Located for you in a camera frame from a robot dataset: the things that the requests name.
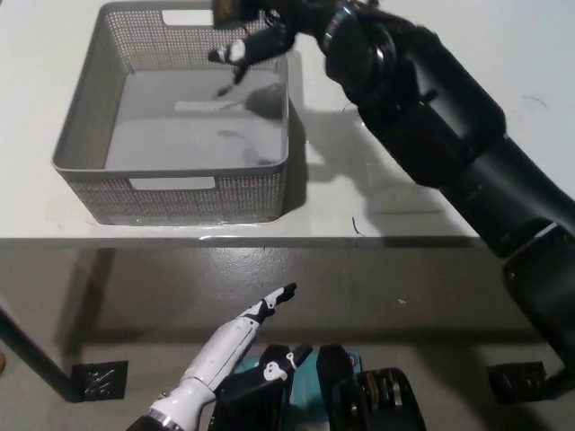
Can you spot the white and black left hand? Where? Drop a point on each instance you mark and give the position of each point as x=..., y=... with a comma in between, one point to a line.
x=215, y=354

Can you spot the white and black right hand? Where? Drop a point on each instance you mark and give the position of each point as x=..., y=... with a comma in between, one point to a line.
x=292, y=22

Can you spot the black ribbed robot body block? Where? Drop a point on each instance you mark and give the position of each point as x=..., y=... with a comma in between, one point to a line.
x=382, y=399
x=251, y=413

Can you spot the grey perforated plastic basket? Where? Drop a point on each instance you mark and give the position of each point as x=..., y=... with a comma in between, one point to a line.
x=179, y=134

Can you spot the dark grey table leg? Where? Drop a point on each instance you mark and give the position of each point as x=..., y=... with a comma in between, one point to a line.
x=40, y=359

